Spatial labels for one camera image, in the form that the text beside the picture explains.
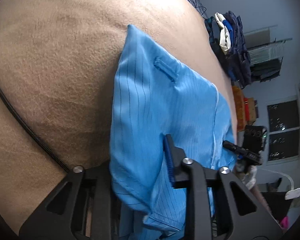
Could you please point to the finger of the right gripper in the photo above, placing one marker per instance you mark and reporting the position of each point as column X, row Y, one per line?
column 230, row 146

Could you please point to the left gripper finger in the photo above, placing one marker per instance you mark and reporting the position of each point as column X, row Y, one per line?
column 174, row 159

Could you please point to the blue pinstriped garment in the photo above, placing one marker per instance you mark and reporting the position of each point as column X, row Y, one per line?
column 154, row 95

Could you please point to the clothes drying rack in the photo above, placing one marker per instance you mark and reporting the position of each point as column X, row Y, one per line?
column 266, row 53

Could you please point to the right white-gloved hand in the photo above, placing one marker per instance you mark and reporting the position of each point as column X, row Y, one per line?
column 247, row 178

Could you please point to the orange wooden box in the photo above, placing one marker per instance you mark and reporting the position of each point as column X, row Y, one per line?
column 246, row 109

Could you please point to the dark window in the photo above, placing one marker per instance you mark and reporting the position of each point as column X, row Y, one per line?
column 284, row 129

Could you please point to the white desk lamp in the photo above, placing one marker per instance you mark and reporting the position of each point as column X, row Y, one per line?
column 293, row 193

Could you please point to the dark navy puffer jacket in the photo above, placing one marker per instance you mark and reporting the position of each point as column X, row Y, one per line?
column 236, row 63

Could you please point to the white folded garment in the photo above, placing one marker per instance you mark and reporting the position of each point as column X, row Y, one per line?
column 226, row 33

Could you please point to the tan bed blanket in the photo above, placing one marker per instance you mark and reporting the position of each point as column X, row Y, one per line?
column 58, row 60

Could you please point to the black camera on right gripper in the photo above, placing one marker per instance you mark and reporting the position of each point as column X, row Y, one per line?
column 255, row 138

